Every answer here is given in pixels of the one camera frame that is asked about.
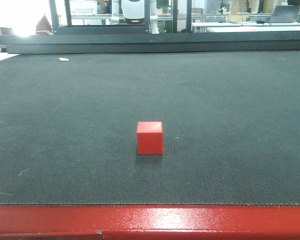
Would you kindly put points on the white background table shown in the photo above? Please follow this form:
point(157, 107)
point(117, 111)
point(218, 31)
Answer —
point(228, 27)

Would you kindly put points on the grey laptop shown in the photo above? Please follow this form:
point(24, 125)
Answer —
point(285, 14)

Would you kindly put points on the red magnetic cube block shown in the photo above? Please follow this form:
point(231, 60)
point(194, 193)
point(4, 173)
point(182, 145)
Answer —
point(150, 138)

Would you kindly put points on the dark grey table mat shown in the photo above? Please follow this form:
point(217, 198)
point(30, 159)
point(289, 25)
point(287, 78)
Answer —
point(231, 128)

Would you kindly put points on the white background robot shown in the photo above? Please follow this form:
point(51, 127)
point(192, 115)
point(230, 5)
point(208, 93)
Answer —
point(133, 12)

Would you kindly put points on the red metal table edge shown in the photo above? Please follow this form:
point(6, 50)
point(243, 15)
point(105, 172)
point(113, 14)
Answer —
point(149, 222)

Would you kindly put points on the black metal frame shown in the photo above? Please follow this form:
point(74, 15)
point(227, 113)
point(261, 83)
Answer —
point(71, 39)

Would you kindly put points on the red cloth object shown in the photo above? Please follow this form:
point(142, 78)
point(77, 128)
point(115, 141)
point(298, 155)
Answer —
point(43, 26)

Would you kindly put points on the small white scrap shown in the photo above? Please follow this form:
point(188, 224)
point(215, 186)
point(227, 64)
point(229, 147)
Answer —
point(62, 59)

